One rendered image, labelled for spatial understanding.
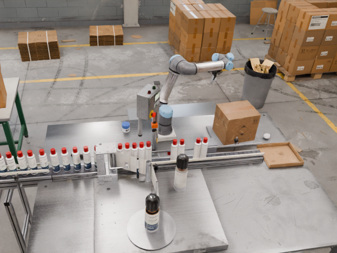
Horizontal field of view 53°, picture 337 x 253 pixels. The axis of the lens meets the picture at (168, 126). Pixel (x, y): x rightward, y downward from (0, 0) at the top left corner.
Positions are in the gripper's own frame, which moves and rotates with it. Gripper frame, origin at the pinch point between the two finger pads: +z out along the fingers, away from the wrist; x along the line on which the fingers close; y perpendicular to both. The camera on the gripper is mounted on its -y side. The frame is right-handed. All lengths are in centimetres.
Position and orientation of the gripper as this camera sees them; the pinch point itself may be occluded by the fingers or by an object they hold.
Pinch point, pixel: (206, 77)
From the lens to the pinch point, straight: 324.7
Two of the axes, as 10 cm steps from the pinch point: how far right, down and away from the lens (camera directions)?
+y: 8.0, -1.7, 5.7
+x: -3.7, -9.0, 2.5
